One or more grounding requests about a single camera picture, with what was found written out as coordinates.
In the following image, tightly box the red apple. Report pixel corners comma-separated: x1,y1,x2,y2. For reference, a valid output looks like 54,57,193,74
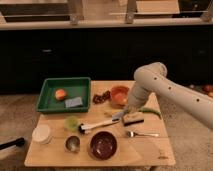
55,89,67,100

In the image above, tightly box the wooden table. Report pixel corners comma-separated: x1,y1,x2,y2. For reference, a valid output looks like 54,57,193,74
24,80,177,168

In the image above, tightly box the black handle at left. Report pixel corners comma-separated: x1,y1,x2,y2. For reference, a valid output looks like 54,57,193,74
0,137,25,150

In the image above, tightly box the small metal cup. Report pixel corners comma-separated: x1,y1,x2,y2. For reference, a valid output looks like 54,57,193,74
65,136,80,153

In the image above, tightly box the green plastic cup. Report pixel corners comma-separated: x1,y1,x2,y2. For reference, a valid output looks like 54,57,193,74
64,116,79,132

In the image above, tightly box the silver fork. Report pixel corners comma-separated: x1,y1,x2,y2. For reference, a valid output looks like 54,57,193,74
125,131,159,137

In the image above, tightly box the black wooden scrub brush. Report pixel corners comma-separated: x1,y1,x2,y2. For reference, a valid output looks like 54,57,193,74
122,112,144,126

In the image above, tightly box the green plastic tray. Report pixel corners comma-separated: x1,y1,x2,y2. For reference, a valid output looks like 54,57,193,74
36,77,91,114

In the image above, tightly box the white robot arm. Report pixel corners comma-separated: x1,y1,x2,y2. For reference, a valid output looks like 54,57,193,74
125,62,213,130

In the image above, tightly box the grey folded towel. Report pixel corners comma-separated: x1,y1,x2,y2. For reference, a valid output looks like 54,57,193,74
65,97,83,108

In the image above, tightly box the green chili pepper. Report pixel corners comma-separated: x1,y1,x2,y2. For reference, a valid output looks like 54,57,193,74
138,107,162,119

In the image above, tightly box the dark grape bunch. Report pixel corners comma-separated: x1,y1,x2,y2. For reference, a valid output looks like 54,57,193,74
92,91,110,104

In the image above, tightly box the dark red bowl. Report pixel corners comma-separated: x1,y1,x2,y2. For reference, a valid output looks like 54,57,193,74
89,131,117,160

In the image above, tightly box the orange bowl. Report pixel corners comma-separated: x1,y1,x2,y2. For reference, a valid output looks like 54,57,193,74
110,86,129,106

